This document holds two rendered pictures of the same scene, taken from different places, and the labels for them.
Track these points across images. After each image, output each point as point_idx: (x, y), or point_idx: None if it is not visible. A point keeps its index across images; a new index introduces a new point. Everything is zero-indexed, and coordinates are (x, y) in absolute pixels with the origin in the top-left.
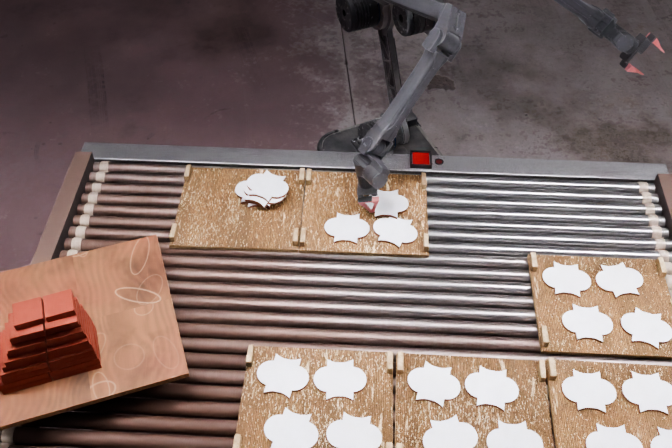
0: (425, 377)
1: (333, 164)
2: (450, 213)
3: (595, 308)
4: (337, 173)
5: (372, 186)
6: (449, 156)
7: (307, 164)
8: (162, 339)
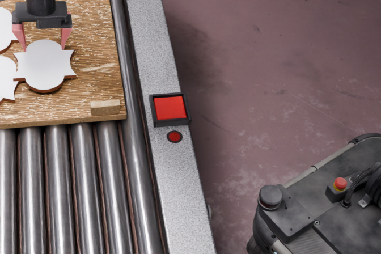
0: None
1: (135, 13)
2: (50, 159)
3: None
4: (108, 13)
5: (29, 12)
6: (191, 150)
7: None
8: None
